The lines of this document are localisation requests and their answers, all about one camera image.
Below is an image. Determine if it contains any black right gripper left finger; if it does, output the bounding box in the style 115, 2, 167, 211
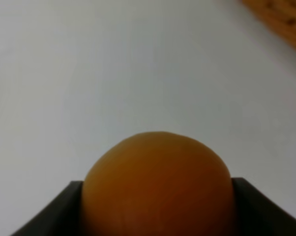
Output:
12, 181, 83, 236

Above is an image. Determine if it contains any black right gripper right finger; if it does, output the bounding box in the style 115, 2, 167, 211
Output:
232, 177, 296, 236

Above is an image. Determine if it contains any red yellow apple fruit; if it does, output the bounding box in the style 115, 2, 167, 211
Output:
81, 132, 239, 236

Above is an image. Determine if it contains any orange wicker basket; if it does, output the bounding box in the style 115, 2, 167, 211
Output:
242, 0, 296, 49

